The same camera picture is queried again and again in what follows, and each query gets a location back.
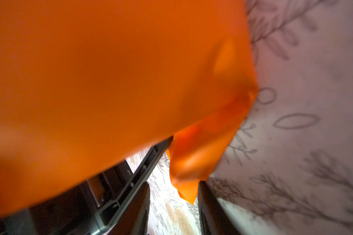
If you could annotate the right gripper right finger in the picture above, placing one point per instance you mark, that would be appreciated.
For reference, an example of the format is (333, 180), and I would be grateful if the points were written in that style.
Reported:
(213, 219)

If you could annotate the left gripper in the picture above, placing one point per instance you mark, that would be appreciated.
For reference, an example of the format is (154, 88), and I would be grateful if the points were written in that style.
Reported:
(93, 207)

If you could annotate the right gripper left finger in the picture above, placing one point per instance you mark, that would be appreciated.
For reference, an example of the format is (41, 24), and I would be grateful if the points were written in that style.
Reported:
(134, 221)

